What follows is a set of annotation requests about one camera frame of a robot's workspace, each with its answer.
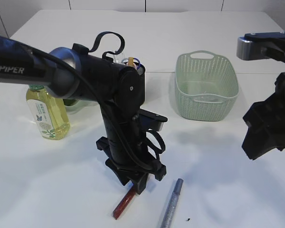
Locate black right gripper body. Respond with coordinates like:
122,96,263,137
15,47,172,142
241,92,285,160

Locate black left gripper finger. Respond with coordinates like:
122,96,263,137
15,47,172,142
111,166,131,186
130,173,148,195

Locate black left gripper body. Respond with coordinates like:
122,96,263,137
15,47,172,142
96,133,166,181

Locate red glitter pen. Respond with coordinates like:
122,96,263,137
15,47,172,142
112,186,136,220

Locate blue glitter pen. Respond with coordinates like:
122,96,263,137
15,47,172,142
160,179,183,228

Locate yellow tea bottle green label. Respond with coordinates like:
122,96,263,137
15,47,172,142
26,85,70,140

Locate gold glitter pen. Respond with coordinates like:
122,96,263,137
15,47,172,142
127,57,137,69

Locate clear plastic ruler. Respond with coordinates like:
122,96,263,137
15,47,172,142
108,50,125,64

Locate clear plastic sheet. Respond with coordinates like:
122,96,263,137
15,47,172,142
194,94,224,103

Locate blue scissors with sheath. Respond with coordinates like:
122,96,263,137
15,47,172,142
125,57,141,70

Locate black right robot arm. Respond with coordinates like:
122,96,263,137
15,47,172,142
242,72,285,160

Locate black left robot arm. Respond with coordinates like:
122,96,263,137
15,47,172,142
0,32,167,194

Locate pale green wavy glass plate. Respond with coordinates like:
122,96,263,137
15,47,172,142
63,99,85,114

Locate green plastic woven basket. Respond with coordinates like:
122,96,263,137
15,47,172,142
175,50,239,122

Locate black mesh pen holder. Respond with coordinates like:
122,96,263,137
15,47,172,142
137,64,145,105

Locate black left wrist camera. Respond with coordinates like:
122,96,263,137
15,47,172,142
138,109,168,132

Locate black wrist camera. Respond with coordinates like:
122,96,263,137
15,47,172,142
138,109,168,132
237,32,285,63

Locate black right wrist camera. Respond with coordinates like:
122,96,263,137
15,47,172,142
237,32,285,63

